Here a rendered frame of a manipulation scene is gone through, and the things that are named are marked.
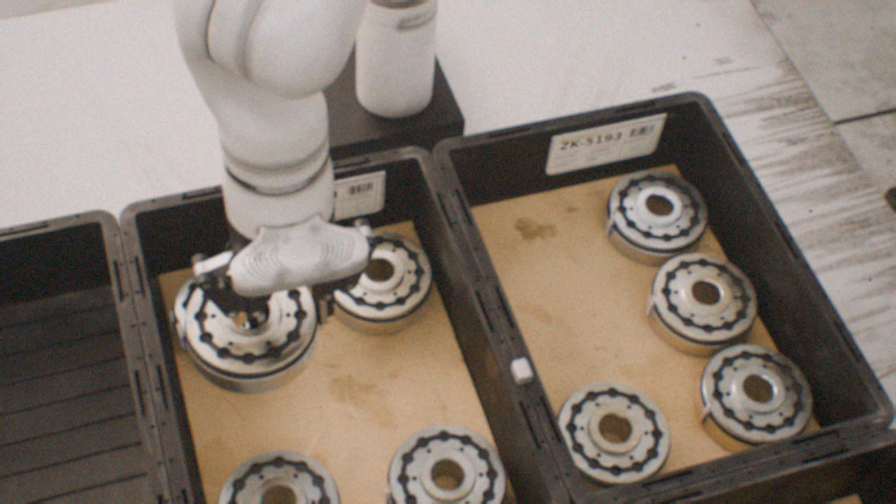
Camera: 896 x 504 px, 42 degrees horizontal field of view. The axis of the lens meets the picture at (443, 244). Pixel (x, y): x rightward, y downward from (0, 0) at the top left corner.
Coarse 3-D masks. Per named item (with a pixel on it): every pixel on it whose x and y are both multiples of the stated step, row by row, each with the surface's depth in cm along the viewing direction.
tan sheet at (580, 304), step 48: (576, 192) 123; (528, 240) 119; (576, 240) 120; (528, 288) 116; (576, 288) 116; (624, 288) 116; (528, 336) 112; (576, 336) 113; (624, 336) 113; (768, 336) 114; (576, 384) 110; (672, 384) 110; (672, 432) 107
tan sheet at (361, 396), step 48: (432, 288) 115; (336, 336) 111; (384, 336) 111; (432, 336) 112; (192, 384) 107; (288, 384) 108; (336, 384) 108; (384, 384) 108; (432, 384) 109; (192, 432) 104; (240, 432) 104; (288, 432) 105; (336, 432) 105; (384, 432) 105; (480, 432) 106; (336, 480) 102; (384, 480) 103
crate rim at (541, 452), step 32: (352, 160) 111; (384, 160) 111; (416, 160) 112; (192, 192) 107; (128, 224) 105; (448, 224) 109; (128, 256) 103; (480, 288) 103; (480, 320) 102; (160, 352) 97; (160, 384) 97; (512, 384) 98; (160, 416) 94; (544, 448) 94; (544, 480) 93
